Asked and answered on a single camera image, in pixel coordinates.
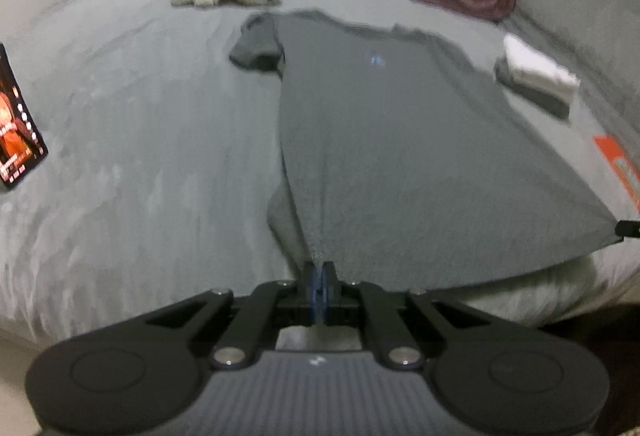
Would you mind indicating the grey t-shirt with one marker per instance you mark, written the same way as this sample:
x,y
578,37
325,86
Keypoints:
x,y
400,141

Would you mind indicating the folded grey garment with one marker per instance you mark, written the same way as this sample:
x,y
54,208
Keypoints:
x,y
540,96

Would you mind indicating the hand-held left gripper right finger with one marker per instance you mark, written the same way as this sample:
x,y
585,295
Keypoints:
x,y
328,288

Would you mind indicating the folded white garment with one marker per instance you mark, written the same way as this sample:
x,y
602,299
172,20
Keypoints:
x,y
535,64

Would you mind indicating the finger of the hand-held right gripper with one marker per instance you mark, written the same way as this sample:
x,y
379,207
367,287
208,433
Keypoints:
x,y
629,229

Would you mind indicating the orange packet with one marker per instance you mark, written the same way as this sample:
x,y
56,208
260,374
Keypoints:
x,y
620,166

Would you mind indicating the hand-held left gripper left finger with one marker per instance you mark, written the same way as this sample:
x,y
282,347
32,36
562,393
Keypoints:
x,y
313,288

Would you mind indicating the black smartphone with lit screen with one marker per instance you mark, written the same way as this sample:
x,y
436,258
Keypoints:
x,y
17,131

